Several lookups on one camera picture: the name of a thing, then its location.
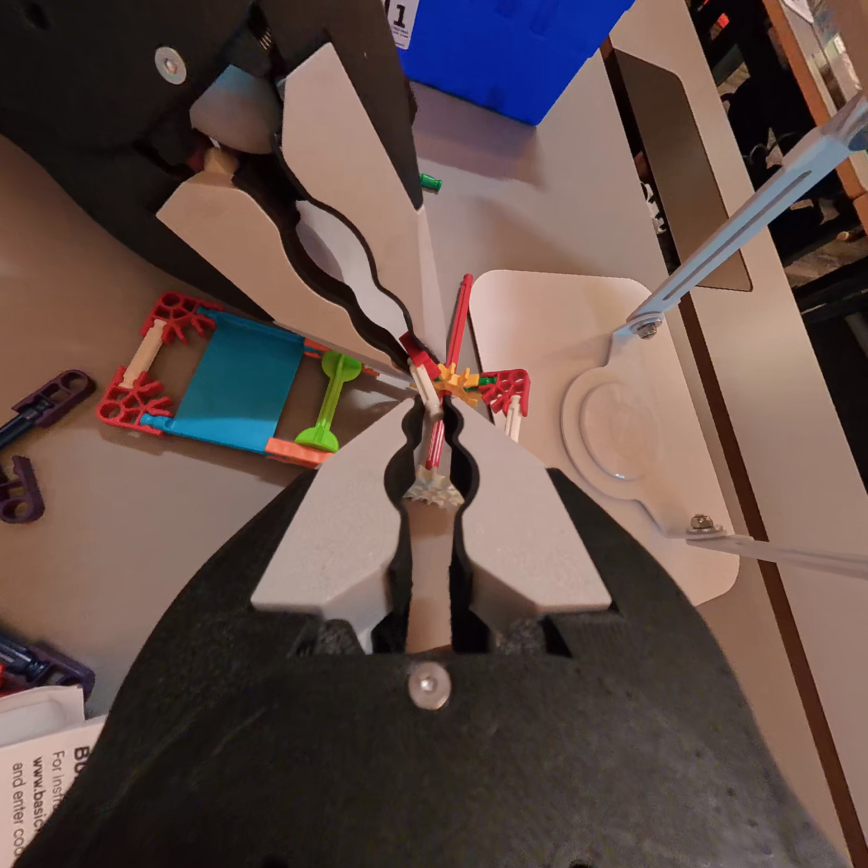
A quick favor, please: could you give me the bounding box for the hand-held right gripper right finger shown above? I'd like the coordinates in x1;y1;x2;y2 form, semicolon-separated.
448;396;614;655

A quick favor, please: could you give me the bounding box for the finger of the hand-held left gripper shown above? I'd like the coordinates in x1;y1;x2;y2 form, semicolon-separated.
156;170;411;373
274;42;436;354

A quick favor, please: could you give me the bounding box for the instruction booklet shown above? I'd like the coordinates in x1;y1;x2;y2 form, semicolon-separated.
0;685;106;868

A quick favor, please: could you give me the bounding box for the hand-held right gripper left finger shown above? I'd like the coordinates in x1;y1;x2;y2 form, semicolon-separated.
251;396;416;655

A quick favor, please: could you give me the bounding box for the colourful toy construction model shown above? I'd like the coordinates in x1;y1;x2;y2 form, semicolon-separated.
96;273;531;506

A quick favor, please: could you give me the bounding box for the white metal stand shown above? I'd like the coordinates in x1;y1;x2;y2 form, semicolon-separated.
469;88;868;608

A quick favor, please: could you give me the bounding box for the blue storage bin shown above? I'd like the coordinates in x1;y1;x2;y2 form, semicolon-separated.
383;0;635;126

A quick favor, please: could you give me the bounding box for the purple toy connector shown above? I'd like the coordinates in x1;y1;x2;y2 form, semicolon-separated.
0;456;46;524

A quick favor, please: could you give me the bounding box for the blue rod snowflake assembly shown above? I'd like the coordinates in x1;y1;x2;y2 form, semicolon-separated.
0;369;96;699

